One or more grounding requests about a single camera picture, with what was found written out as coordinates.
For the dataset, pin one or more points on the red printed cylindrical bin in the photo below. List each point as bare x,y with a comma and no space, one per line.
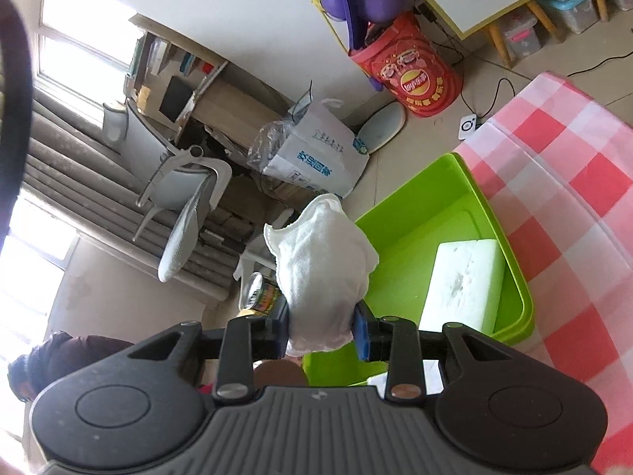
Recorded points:
415,74

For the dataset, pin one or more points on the pink checkered blanket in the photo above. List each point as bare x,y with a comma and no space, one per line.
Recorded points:
564,217

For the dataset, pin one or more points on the person's dark maroon clothing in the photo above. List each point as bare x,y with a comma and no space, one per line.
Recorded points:
74,356

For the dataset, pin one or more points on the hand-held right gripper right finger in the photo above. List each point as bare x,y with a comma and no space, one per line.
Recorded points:
362,334

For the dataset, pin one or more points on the white foam block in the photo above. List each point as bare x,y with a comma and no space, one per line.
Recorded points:
465,282

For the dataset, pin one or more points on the tin can with green label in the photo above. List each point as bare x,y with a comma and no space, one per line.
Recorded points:
259,294

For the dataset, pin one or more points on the white cylindrical appliance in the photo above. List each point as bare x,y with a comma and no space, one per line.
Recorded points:
114,121

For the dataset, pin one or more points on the pale blue oval board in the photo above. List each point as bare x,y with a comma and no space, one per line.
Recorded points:
381,126

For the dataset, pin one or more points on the white cloth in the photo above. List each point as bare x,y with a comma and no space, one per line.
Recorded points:
321,262

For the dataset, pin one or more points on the white cardboard box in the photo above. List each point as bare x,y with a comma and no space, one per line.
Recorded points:
321,153

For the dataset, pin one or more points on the clear storage box pink latch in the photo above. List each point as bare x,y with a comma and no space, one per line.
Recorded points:
519,32

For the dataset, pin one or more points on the white power adapter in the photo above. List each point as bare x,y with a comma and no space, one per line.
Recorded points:
467,127

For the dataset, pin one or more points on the white office chair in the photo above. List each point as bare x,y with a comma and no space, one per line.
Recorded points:
183,208

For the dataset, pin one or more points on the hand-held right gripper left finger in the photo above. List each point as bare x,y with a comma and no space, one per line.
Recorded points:
283,329

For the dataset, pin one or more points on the clear storage box blue lid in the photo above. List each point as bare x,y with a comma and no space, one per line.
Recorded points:
566,7

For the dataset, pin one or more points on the green plastic bin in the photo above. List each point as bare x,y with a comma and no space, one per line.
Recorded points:
400,237

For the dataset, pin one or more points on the clear plastic bag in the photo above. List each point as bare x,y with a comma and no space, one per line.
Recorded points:
269,143

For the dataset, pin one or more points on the person's bare leg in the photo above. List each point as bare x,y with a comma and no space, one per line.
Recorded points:
279,373

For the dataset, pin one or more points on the purple plastic board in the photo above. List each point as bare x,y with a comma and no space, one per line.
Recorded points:
352,5

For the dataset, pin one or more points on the wooden desk with shelves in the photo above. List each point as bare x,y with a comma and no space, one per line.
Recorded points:
222,96

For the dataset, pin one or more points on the dark computer monitor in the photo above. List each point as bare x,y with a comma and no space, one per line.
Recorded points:
175,99

